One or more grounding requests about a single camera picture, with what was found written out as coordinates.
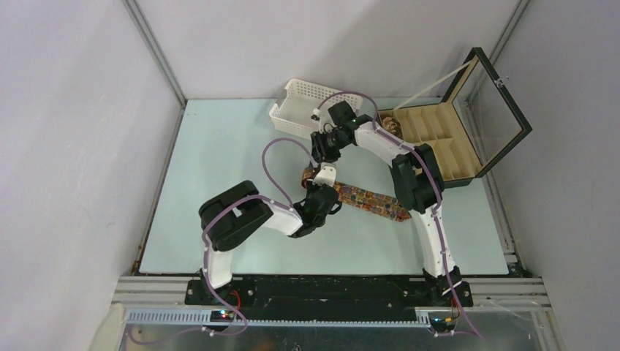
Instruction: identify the black compartment tie box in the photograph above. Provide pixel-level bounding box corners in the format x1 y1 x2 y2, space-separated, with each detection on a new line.
379 47 532 188

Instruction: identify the purple cable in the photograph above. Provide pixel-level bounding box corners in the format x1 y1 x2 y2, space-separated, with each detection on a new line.
126 137 321 346
312 91 485 338

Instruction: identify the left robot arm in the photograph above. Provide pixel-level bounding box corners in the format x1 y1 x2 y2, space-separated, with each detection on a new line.
198 180 342 305

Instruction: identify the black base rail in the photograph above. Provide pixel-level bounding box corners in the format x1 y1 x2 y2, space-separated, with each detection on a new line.
184 274 474 322

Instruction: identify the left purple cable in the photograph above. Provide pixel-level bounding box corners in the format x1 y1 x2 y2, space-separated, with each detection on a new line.
126 137 321 346

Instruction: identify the rolled tie far compartment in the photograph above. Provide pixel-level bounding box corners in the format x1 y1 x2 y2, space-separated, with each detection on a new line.
380 115 403 140

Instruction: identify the colourful patterned tie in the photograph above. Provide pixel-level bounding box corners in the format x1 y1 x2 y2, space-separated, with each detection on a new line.
301 165 411 222

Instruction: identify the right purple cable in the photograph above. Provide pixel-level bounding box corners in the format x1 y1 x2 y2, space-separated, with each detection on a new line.
312 91 485 338

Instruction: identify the white perforated plastic basket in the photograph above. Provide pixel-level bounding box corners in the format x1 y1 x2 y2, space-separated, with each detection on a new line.
268 79 363 140

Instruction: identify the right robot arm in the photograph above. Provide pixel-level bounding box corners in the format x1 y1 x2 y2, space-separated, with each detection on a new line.
311 101 462 306

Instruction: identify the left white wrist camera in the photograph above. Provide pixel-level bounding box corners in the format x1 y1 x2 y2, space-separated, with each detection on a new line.
312 162 337 187

